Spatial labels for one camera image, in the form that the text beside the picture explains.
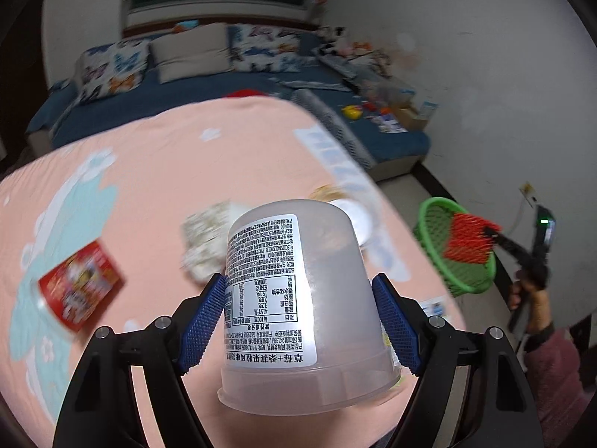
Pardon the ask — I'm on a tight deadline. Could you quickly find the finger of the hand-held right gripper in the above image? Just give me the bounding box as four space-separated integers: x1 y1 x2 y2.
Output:
482 228 543 281

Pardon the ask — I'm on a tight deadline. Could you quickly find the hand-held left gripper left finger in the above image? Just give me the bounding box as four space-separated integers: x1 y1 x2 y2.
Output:
56 273 227 448

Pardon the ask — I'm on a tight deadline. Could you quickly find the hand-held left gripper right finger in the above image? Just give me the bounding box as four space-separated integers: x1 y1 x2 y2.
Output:
371 273 544 448

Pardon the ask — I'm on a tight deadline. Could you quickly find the red mesh piece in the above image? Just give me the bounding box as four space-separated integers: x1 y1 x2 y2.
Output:
443 212 502 267

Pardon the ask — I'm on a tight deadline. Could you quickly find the translucent plastic tub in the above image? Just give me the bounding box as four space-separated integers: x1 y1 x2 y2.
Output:
217 198 404 417

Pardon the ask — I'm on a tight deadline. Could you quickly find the green plastic basket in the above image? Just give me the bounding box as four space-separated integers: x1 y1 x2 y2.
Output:
413 196 497 297

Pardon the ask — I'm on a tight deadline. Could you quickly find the white paper cup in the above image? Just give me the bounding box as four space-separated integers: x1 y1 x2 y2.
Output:
333 198 374 248

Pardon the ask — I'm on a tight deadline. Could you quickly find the red printed can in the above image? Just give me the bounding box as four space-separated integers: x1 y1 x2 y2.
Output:
37 239 126 333

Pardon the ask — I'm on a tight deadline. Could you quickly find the person's right forearm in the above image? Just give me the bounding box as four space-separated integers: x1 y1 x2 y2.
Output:
522 326 591 435

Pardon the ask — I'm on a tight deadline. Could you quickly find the person's right hand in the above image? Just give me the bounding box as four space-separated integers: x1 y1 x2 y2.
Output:
508 284 555 335

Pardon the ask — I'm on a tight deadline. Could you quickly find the crumpled paper wrapper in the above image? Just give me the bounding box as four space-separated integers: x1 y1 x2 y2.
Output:
179 200 234 285

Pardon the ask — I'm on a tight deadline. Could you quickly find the brown snack wrapper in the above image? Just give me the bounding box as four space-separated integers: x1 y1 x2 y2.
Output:
308 184 348 203

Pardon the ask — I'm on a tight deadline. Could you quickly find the pink printed blanket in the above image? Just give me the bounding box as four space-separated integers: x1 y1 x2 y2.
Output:
0 96 467 448

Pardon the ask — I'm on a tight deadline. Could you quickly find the cardboard box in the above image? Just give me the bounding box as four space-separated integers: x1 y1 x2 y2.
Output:
391 103 421 131

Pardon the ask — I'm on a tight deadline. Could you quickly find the pile of small toys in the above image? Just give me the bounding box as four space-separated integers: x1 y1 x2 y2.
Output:
359 75 418 117

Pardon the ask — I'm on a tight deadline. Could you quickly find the red cloth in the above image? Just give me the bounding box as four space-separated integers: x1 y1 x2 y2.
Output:
226 88 271 100

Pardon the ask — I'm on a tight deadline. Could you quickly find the blue sofa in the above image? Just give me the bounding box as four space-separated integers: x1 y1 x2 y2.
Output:
25 23 432 183

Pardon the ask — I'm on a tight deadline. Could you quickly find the pile of plush toys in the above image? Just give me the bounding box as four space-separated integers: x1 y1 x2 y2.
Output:
317 25 393 75

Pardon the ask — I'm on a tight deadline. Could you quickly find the beige pillow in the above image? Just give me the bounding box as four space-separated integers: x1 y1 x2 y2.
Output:
150 23 234 85

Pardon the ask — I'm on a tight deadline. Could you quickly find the orange butterfly print pillow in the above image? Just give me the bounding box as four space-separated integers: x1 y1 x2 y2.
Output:
75 40 152 103

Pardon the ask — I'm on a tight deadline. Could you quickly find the blue butterfly print pillow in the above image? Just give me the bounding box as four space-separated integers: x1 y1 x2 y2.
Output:
228 23 301 73

